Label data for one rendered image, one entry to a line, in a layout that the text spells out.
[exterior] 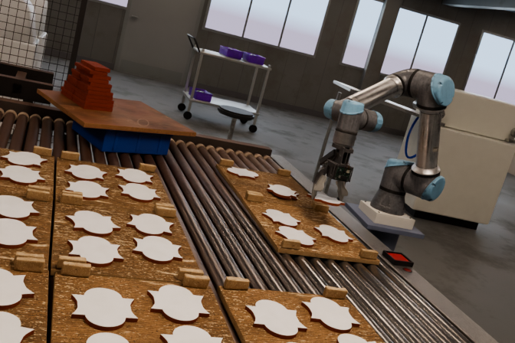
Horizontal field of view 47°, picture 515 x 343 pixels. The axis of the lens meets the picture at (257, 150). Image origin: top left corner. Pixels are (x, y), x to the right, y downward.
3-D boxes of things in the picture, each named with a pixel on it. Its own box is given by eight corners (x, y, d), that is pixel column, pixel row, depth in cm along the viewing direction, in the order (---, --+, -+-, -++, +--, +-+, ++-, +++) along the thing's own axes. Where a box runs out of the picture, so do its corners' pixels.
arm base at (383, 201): (391, 206, 268) (398, 185, 266) (410, 217, 254) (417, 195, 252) (363, 201, 262) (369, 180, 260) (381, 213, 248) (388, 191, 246)
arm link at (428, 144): (416, 186, 257) (425, 65, 235) (446, 198, 247) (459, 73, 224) (399, 196, 250) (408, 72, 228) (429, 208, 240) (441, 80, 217)
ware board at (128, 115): (139, 104, 284) (140, 101, 283) (195, 136, 248) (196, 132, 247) (36, 92, 250) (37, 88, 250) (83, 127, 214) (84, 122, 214)
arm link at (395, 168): (389, 184, 265) (398, 155, 262) (414, 194, 255) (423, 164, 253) (374, 183, 256) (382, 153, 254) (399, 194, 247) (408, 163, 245)
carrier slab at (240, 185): (290, 179, 261) (290, 176, 261) (327, 214, 223) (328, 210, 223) (214, 167, 249) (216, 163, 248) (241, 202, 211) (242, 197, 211)
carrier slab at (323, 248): (327, 215, 223) (329, 211, 222) (378, 265, 185) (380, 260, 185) (241, 202, 211) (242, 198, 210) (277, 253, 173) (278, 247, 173)
